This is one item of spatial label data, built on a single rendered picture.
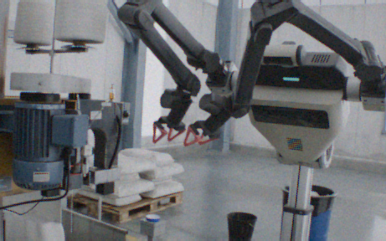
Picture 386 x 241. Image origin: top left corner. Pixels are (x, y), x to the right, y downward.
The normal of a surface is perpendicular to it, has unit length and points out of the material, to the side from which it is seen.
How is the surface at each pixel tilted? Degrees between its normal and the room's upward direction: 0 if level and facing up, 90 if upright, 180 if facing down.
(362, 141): 90
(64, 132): 90
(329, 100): 40
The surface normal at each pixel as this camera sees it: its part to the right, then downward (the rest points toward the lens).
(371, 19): -0.55, 0.03
